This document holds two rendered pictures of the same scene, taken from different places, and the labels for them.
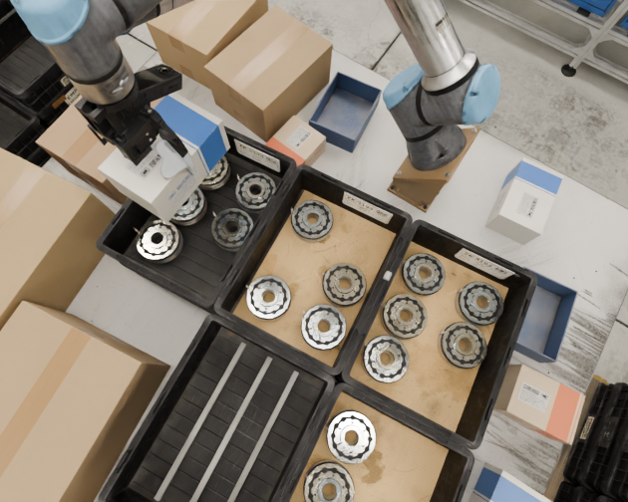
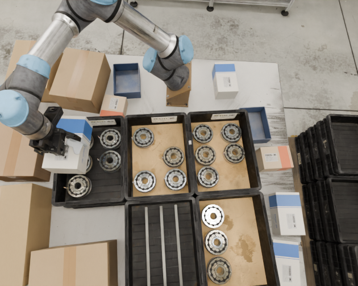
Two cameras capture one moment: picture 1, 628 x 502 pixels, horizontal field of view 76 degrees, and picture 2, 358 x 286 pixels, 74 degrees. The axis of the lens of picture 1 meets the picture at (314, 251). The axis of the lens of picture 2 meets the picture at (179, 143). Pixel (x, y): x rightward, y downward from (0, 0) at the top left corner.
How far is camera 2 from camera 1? 21 cm
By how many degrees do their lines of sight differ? 11
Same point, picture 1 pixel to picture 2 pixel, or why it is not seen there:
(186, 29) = not seen: hidden behind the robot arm
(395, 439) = (230, 206)
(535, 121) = (208, 38)
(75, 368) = (77, 264)
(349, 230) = (161, 133)
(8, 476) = not seen: outside the picture
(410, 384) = (223, 181)
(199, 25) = not seen: hidden behind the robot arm
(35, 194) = (3, 200)
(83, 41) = (30, 117)
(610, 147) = (245, 35)
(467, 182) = (197, 84)
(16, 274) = (19, 242)
